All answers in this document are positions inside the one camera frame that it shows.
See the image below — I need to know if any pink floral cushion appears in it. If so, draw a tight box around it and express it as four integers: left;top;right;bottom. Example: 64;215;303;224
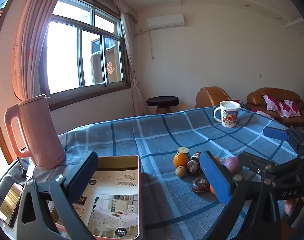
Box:
263;95;302;117

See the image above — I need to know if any white mug lid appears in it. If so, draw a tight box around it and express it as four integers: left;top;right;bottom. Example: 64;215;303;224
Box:
219;100;241;109

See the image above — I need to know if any grey cloth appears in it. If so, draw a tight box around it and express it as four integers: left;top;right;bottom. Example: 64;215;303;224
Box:
0;156;52;240

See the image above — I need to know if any white air conditioner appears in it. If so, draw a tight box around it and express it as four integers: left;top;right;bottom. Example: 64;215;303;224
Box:
147;14;186;29

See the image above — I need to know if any wooden framed sliding window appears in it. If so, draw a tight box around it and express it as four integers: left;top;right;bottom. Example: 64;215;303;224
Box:
40;0;132;105

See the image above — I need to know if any printed paper sheet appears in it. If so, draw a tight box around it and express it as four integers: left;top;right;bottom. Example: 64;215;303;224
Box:
74;169;139;237

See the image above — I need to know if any brown leather sofa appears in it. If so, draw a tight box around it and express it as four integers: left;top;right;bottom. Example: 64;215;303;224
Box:
245;87;304;127

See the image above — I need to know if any black power cable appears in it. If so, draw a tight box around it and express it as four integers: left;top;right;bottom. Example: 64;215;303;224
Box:
17;157;34;183

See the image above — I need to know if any pink tin box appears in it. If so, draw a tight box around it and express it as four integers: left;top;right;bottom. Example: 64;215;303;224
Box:
50;155;143;240

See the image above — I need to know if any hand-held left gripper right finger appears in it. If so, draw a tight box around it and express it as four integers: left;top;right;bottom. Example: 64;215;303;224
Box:
199;151;288;240

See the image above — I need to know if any black round stool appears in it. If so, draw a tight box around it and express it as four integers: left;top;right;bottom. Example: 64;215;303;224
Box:
146;96;179;114

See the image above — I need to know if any air conditioner cable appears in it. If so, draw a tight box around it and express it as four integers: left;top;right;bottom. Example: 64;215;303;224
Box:
149;29;155;60

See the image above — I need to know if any blue plaid tablecloth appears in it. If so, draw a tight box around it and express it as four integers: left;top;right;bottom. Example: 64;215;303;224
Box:
0;106;304;240

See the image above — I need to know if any wooden chair back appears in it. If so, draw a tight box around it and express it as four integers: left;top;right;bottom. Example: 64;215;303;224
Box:
196;86;241;109

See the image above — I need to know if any pink electric kettle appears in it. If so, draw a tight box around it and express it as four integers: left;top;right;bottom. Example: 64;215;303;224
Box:
4;94;66;170

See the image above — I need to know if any brown pear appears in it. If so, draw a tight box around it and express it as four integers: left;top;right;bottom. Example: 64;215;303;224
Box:
175;165;187;178

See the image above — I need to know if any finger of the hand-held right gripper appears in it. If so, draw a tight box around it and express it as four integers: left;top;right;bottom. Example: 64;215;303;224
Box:
238;152;303;180
263;126;304;155

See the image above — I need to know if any dark maroon passion fruit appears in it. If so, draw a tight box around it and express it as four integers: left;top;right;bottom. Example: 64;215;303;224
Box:
186;159;201;177
191;177;210;193

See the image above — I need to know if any pink curtain valance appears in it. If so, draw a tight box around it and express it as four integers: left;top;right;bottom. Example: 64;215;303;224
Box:
62;0;138;22

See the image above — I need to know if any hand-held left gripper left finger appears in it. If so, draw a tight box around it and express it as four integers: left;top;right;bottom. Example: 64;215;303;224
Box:
15;151;100;240

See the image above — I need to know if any wide pink curtain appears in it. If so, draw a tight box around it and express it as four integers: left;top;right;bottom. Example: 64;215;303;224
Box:
10;0;70;103

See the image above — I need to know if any purple round fruit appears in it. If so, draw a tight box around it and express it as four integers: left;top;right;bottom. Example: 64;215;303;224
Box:
223;156;243;175

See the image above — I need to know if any smartphone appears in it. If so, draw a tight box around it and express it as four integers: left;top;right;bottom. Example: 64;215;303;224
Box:
0;182;24;225

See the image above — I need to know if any white printed mug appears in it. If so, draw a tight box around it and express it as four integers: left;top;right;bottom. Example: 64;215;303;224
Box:
213;100;241;128

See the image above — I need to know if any oval orange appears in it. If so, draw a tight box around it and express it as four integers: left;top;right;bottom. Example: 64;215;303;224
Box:
173;152;189;168

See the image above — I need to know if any narrow pink curtain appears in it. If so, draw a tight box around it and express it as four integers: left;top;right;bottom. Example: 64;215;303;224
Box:
119;11;148;117

